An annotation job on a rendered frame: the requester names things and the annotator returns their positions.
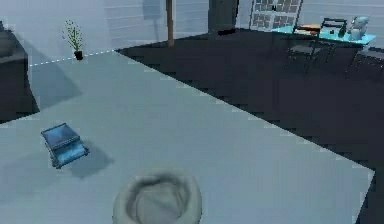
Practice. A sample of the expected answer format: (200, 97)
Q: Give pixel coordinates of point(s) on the dark green bottle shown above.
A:
(342, 31)

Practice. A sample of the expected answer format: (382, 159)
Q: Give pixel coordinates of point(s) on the orange plate of food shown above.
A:
(308, 29)

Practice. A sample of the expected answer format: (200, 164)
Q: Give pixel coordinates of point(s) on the dark grey cabinet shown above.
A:
(222, 15)

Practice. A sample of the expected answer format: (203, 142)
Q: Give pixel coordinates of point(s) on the black chair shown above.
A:
(331, 26)
(305, 48)

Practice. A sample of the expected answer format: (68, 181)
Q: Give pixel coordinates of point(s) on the pale grey kettle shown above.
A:
(358, 26)

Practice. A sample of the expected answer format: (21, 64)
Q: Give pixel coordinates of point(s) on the green house plant black pot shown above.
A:
(77, 46)

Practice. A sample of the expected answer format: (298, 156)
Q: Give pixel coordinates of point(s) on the window with grid panes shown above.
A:
(275, 15)

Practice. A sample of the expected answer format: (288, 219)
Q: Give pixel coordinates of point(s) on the blue box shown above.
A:
(63, 143)

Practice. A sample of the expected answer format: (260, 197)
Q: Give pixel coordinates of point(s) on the dark grey sofa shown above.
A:
(13, 80)

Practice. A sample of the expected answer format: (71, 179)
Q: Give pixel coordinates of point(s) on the brown wooden post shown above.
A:
(170, 23)

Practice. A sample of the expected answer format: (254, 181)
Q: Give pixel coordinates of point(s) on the turquoise table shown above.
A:
(333, 36)

